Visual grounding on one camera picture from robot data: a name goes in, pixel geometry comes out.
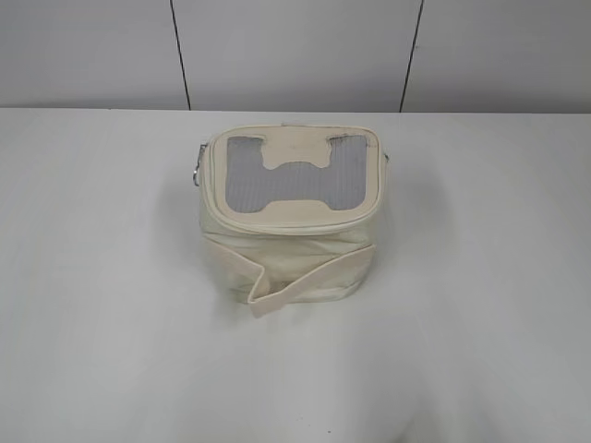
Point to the cream zippered bag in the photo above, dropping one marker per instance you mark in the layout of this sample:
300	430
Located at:
289	212

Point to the silver ring zipper pull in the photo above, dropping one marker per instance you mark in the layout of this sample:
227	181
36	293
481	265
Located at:
195	176

